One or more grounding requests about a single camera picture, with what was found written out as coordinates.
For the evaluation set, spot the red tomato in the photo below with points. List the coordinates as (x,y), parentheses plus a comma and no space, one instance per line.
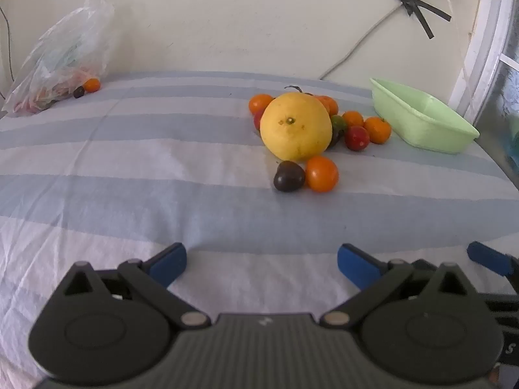
(258,120)
(357,137)

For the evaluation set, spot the frosted window pane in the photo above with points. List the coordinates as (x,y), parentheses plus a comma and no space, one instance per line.
(502,109)

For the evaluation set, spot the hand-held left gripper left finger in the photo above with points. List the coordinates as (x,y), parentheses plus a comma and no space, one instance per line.
(170,265)

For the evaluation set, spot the striped blue white bedsheet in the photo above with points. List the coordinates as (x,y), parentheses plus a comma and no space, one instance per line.
(162,170)

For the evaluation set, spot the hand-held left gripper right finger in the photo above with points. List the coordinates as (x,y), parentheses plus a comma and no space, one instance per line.
(357,265)

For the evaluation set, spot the light green plastic basin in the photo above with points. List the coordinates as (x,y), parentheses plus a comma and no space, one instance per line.
(429,129)

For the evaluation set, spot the white window frame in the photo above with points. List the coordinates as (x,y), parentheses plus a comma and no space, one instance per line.
(486,28)

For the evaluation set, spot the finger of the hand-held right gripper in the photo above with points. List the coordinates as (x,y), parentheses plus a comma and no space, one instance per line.
(486,257)

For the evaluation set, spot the green tomato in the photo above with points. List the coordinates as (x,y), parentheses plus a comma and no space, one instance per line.
(337,122)

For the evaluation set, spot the clear plastic bag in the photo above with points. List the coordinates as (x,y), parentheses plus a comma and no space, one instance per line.
(65,56)

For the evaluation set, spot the large yellow grapefruit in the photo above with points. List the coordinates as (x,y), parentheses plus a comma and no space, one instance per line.
(296,126)

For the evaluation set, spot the black tape strip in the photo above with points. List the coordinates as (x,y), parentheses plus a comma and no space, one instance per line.
(421,20)
(436,12)

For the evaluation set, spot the orange tomato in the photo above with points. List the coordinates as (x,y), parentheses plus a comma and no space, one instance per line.
(378,129)
(259,103)
(352,118)
(329,104)
(92,85)
(321,174)

